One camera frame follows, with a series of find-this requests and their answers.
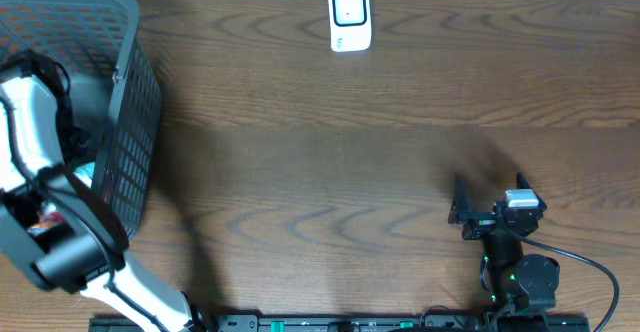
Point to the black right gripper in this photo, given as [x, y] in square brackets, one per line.
[480, 223]

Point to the teal white snack packet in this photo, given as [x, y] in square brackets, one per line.
[85, 173]

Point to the red blue noodle packet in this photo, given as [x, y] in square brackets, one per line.
[45, 223]

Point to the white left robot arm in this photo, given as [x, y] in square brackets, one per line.
[54, 228]

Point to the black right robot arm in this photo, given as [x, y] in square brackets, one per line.
[525, 283]

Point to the grey plastic mesh basket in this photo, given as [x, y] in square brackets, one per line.
[114, 92]

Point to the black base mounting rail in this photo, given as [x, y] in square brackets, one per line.
[436, 321]

